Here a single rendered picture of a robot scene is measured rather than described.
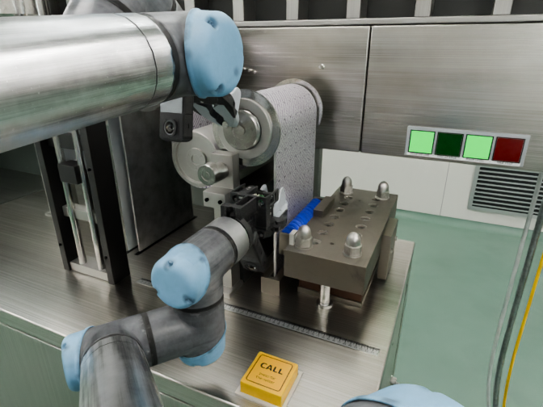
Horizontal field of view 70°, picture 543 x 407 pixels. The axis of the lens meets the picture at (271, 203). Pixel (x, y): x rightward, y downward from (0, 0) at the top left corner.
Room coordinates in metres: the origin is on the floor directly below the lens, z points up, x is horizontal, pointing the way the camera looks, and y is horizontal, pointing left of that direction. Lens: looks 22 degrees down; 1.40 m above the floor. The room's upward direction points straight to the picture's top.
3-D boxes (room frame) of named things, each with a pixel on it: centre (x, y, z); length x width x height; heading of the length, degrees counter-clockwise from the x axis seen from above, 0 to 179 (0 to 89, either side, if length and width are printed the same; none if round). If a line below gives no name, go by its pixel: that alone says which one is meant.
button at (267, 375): (0.46, 0.00, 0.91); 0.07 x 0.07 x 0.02; 65
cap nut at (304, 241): (0.68, -0.06, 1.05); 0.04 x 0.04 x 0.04
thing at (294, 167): (0.83, -0.06, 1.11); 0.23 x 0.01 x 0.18; 155
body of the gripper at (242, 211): (0.62, 0.04, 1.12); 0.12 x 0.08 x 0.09; 155
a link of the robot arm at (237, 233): (0.54, 0.08, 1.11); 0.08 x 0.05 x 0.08; 65
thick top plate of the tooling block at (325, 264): (0.81, -0.18, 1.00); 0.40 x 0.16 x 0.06; 155
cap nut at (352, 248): (0.65, -0.15, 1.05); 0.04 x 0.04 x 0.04
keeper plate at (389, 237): (0.79, -0.27, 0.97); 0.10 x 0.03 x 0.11; 155
